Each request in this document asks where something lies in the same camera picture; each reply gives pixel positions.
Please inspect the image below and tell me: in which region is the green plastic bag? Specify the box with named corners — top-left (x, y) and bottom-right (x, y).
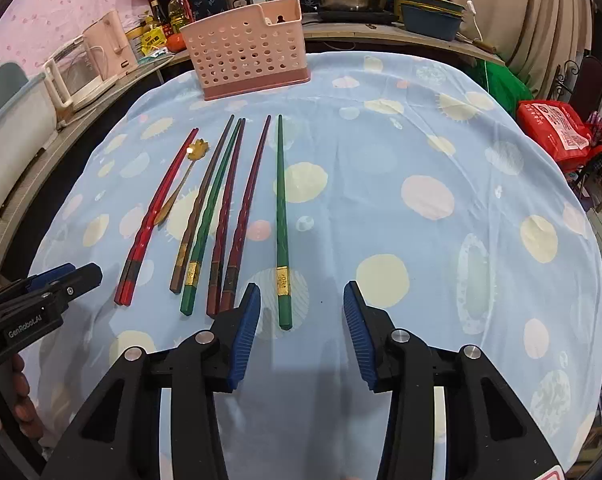
top-left (474, 57), bottom-right (534, 106)

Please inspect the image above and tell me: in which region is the large blue bowl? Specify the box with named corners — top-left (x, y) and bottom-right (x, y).
top-left (400, 6), bottom-right (466, 42)

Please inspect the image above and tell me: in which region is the pink electric kettle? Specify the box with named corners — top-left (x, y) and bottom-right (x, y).
top-left (83, 9), bottom-right (139, 76)

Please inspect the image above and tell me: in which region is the pink dotted curtain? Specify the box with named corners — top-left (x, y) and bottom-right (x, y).
top-left (0, 0), bottom-right (152, 126)

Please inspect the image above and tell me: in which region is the black induction cooker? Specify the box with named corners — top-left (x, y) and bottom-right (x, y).
top-left (315, 7), bottom-right (399, 24)

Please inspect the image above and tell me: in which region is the dark red chopstick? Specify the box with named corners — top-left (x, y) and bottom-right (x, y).
top-left (206, 119), bottom-right (247, 319)
top-left (220, 115), bottom-right (273, 312)

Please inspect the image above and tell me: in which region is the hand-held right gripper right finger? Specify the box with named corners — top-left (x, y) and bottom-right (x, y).
top-left (342, 280), bottom-right (564, 480)

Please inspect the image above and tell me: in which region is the dark metal chair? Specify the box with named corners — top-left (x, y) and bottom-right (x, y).
top-left (554, 55), bottom-right (602, 121)

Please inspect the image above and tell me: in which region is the blue white packet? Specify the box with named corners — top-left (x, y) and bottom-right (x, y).
top-left (137, 49), bottom-right (174, 66)

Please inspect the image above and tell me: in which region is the blue dotted tablecloth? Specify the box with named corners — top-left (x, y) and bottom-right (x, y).
top-left (18, 50), bottom-right (602, 480)

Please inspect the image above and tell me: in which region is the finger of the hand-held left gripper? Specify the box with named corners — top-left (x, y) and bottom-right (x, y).
top-left (28, 262), bottom-right (104, 314)
top-left (25, 263), bottom-right (78, 293)

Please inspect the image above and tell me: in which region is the person's left hand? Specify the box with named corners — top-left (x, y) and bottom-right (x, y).
top-left (10, 354), bottom-right (46, 440)

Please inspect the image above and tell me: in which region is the white cord with switch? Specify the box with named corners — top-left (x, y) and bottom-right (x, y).
top-left (458, 0), bottom-right (483, 43)

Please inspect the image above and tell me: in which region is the dark soy sauce bottle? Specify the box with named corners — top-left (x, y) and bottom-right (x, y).
top-left (150, 0), bottom-right (171, 36)

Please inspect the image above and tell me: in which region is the grey top kitchen table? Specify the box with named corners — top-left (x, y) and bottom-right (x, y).
top-left (301, 10), bottom-right (507, 68)

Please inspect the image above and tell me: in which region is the brown chopstick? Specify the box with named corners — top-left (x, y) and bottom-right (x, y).
top-left (169, 115), bottom-right (236, 295)

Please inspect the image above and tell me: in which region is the yellow seasoning bottle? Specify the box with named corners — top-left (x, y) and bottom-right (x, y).
top-left (143, 17), bottom-right (164, 51)

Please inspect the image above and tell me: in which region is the wood grain side table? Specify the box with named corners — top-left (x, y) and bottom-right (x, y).
top-left (0, 50), bottom-right (179, 281)

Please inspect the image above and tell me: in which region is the yellow tin can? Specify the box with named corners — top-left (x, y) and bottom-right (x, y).
top-left (126, 26), bottom-right (146, 56)

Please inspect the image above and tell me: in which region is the glass kettle white base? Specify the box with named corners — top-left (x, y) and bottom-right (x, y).
top-left (43, 35), bottom-right (114, 111)

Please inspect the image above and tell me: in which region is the red shopping bag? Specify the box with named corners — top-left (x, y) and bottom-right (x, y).
top-left (517, 100), bottom-right (602, 163)

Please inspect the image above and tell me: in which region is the green chopstick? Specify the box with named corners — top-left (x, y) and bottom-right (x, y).
top-left (179, 118), bottom-right (245, 317)
top-left (275, 114), bottom-right (294, 332)

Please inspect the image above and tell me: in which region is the gold flower spoon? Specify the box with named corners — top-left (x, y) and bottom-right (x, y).
top-left (152, 141), bottom-right (209, 226)

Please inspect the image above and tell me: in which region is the cooking oil bottle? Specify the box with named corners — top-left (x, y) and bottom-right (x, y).
top-left (169, 0), bottom-right (193, 35)

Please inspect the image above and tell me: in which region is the beige curtain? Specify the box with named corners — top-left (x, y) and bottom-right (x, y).
top-left (443, 0), bottom-right (594, 103)

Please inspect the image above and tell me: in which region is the pink plastic utensil basket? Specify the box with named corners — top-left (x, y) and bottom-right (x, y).
top-left (180, 0), bottom-right (313, 102)

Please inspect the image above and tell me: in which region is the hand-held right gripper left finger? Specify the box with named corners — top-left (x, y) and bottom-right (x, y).
top-left (41, 282), bottom-right (262, 480)

